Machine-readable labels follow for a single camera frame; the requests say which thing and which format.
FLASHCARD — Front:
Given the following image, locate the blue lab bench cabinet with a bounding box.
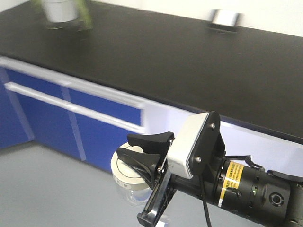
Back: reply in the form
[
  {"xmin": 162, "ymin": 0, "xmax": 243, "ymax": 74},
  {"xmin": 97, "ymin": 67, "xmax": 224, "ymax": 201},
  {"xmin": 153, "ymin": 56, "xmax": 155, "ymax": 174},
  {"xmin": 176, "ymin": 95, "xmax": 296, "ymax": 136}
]
[{"xmin": 0, "ymin": 55, "xmax": 303, "ymax": 180}]

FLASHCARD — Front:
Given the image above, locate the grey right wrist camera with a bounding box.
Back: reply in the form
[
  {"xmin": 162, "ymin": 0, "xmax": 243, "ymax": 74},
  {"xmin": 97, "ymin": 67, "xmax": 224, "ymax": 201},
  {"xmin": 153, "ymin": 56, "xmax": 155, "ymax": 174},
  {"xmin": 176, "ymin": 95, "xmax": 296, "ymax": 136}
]
[{"xmin": 167, "ymin": 113, "xmax": 209, "ymax": 179}]

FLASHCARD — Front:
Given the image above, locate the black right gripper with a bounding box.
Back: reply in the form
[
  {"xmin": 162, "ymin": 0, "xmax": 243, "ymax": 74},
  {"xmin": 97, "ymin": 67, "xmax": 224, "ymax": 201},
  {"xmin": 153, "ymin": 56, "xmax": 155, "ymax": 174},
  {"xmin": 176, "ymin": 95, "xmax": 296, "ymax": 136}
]
[{"xmin": 116, "ymin": 131, "xmax": 225, "ymax": 225}]

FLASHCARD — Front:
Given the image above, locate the glass jar with beige lid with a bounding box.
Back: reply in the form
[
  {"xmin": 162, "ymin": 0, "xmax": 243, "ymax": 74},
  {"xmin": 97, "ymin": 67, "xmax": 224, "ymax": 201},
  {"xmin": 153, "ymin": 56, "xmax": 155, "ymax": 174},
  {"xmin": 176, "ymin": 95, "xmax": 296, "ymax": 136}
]
[{"xmin": 110, "ymin": 152, "xmax": 152, "ymax": 206}]

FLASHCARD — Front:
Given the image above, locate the white plant pot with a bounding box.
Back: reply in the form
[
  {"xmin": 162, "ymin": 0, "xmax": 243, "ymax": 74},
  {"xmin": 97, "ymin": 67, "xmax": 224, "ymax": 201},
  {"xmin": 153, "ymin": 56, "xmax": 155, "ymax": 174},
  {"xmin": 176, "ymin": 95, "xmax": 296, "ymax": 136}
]
[{"xmin": 42, "ymin": 0, "xmax": 79, "ymax": 23}]

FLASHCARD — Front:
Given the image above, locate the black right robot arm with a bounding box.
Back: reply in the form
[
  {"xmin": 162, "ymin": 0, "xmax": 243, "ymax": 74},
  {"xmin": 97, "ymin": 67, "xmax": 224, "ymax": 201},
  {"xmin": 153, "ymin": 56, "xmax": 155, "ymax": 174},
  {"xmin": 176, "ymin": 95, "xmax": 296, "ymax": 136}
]
[{"xmin": 116, "ymin": 132, "xmax": 303, "ymax": 227}]

